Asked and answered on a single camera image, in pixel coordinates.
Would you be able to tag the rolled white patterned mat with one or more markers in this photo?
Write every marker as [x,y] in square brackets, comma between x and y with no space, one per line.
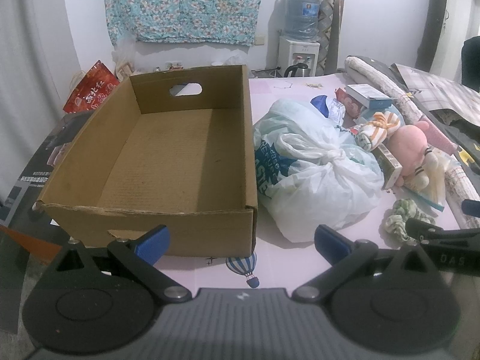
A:
[458,184]

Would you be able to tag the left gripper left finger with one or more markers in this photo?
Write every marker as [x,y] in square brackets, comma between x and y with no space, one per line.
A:
[138,258]

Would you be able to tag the steel electric kettle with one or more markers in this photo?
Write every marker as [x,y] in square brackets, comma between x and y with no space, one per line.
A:
[297,70]

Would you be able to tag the plaid pink blanket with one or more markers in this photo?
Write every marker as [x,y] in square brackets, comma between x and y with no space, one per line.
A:
[438,93]

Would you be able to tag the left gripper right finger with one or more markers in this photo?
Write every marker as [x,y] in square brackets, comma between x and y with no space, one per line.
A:
[347,259]

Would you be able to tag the brown cardboard box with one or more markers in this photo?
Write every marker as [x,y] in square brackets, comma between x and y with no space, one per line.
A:
[165,148]

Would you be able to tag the green patterned scrunchie cloth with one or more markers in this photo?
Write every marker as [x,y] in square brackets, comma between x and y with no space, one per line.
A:
[395,223]

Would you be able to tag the small beige carton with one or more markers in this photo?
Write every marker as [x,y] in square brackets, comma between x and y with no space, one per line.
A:
[390,166]

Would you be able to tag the bag of wooden sticks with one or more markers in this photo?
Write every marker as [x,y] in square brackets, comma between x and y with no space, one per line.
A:
[437,179]

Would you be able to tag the white plastic bag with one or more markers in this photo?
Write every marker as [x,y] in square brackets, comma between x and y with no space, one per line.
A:
[310,171]

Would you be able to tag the floral blue wall cloth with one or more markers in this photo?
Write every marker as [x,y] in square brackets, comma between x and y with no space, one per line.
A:
[230,22]

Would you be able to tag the blue white snack packet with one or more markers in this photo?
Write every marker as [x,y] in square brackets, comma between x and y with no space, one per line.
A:
[330,107]

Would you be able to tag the pink wet wipes pack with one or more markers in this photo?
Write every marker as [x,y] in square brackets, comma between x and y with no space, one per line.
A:
[352,106]

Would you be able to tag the white teal small box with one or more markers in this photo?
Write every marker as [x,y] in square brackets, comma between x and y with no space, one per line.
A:
[369,97]

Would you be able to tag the blue water bottle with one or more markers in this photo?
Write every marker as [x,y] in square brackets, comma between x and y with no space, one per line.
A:
[301,22]

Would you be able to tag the grey bedsheet yellow prints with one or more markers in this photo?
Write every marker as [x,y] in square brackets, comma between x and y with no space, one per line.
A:
[463,133]

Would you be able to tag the orange striped white cloth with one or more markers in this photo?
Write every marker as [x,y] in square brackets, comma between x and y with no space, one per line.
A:
[374,132]

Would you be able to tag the white water dispenser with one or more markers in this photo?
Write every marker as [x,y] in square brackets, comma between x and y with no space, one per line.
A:
[291,52]

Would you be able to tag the pink plush toy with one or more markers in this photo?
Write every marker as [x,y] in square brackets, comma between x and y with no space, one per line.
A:
[410,147]

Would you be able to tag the large Philips printed box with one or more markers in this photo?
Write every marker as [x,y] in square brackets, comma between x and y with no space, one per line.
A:
[21,217]

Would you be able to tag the red gift bag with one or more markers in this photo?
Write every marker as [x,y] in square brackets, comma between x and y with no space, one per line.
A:
[92,90]

